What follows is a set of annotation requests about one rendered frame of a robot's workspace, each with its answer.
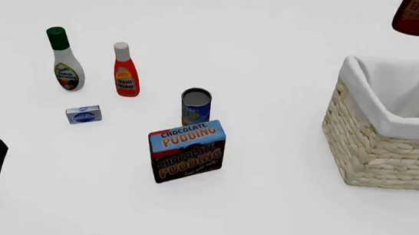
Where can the woven basket with white liner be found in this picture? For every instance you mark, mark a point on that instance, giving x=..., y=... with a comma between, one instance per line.
x=385, y=134

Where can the blue alphabet soup tin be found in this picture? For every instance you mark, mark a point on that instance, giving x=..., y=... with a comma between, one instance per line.
x=195, y=107

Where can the ranch dressing bottle green cap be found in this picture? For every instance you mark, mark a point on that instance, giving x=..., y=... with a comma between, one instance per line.
x=66, y=66

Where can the small blue-white cream cheese box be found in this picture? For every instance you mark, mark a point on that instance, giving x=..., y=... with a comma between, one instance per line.
x=83, y=114

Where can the red tomato ketchup bottle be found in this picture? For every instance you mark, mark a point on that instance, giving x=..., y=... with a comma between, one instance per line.
x=125, y=74

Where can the chocolate pudding box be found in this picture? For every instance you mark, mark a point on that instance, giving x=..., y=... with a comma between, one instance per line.
x=188, y=153

